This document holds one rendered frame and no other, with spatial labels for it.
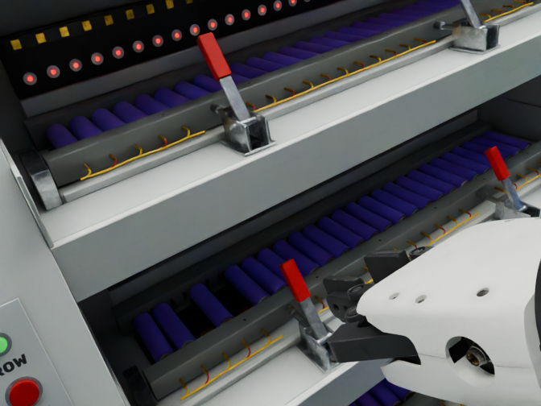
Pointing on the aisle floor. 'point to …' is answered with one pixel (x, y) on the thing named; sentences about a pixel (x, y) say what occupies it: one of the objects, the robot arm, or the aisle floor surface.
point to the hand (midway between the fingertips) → (371, 287)
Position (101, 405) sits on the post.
